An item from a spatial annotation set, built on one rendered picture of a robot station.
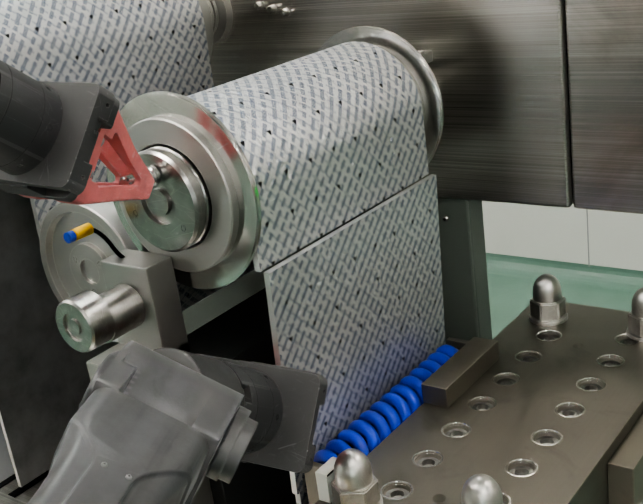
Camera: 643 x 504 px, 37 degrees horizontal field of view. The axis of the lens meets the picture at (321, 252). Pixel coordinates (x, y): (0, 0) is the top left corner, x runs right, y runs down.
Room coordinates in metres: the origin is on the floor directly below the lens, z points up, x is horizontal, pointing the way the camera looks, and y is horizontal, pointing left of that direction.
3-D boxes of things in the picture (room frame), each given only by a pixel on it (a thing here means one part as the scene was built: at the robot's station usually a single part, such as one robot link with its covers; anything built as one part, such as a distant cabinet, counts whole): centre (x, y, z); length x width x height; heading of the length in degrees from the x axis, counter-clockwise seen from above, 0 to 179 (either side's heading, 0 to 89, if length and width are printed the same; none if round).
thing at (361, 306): (0.72, -0.03, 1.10); 0.23 x 0.01 x 0.18; 141
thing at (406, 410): (0.71, -0.05, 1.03); 0.21 x 0.04 x 0.03; 141
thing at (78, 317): (0.62, 0.17, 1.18); 0.04 x 0.02 x 0.04; 51
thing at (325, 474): (0.59, 0.01, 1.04); 0.02 x 0.01 x 0.02; 141
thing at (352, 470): (0.57, 0.00, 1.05); 0.04 x 0.04 x 0.04
